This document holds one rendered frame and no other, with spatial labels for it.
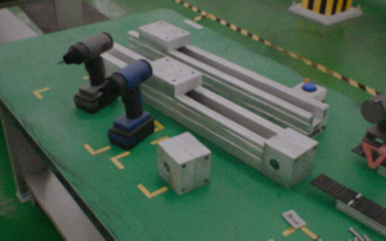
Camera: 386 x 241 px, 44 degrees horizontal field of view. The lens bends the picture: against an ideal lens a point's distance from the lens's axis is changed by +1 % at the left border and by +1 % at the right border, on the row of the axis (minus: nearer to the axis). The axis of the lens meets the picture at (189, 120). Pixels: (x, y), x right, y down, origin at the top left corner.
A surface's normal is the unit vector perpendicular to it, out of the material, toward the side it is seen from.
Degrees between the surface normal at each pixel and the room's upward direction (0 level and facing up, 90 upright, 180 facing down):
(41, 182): 0
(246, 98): 90
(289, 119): 90
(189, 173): 90
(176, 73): 0
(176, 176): 90
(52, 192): 0
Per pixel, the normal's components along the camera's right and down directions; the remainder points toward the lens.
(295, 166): 0.69, 0.40
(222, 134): -0.73, 0.36
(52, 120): 0.02, -0.84
